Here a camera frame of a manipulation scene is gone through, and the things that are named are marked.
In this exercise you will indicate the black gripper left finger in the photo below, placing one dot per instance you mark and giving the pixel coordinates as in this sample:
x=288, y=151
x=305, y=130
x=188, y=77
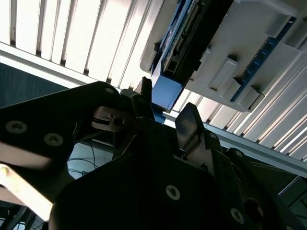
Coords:
x=48, y=112

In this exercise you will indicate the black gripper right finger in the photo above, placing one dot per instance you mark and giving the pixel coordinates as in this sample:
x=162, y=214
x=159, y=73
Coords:
x=189, y=127

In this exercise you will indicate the hard disk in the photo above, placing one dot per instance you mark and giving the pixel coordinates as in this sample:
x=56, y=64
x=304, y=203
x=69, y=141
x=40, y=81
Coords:
x=168, y=93

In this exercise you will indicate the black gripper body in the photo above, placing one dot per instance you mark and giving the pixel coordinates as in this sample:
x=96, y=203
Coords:
x=108, y=203

